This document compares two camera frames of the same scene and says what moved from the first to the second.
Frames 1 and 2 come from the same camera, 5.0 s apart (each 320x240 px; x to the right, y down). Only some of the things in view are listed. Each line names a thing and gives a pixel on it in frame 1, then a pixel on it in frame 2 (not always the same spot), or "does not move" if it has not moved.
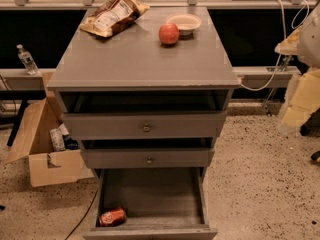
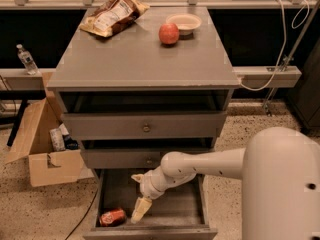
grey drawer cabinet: x=147 y=115 does not move
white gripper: x=310 y=42 → x=149 y=185
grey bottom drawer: x=159 y=204 does not move
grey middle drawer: x=144 y=158 does not move
